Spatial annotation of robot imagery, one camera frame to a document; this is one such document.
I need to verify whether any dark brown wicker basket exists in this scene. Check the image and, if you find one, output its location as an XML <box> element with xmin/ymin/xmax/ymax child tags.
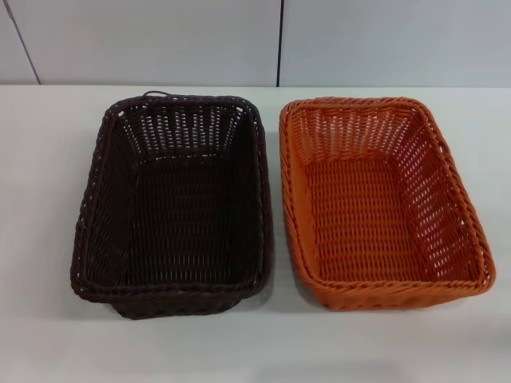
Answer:
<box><xmin>70</xmin><ymin>91</ymin><xmax>274</xmax><ymax>321</ymax></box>

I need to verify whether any orange wicker basket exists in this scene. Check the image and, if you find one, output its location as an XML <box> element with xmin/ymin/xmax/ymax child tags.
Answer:
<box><xmin>278</xmin><ymin>95</ymin><xmax>497</xmax><ymax>313</ymax></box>

